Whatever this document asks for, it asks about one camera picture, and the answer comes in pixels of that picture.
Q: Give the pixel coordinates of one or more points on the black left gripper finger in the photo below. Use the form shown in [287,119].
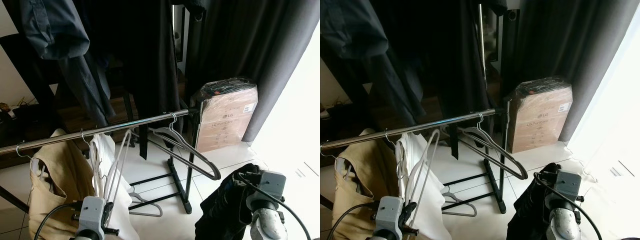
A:
[411,230]
[410,206]
[108,206]
[112,231]

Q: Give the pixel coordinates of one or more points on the black printed t-shirt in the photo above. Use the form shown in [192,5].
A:
[530,215]
[220,210]

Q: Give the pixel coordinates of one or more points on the grey clothes hanger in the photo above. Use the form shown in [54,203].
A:
[159,210]
[472,210]
[125,145]
[431,150]
[212,175]
[520,175]

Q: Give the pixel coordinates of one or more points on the long white shirt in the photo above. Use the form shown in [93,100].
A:
[435,210]
[122,220]

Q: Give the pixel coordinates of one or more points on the tan shirt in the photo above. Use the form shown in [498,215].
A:
[360,190]
[60,180]

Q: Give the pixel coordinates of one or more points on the brown cardboard box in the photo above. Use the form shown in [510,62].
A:
[540,125]
[225,125]

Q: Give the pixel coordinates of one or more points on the black hanging clothes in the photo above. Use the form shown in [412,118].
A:
[145,50]
[440,50]

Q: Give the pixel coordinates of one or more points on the blue hanging jacket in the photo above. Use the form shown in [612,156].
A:
[55,25]
[350,25]

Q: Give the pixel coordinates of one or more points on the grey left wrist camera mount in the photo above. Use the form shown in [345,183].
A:
[389,210]
[92,210]

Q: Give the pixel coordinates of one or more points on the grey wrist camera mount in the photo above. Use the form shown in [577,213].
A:
[567,181]
[389,210]
[92,210]
[272,182]

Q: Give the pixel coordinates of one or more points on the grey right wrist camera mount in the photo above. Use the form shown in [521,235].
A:
[272,182]
[567,181]

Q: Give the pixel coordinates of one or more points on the black clothes rack silver rail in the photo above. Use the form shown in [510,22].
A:
[400,131]
[75,135]

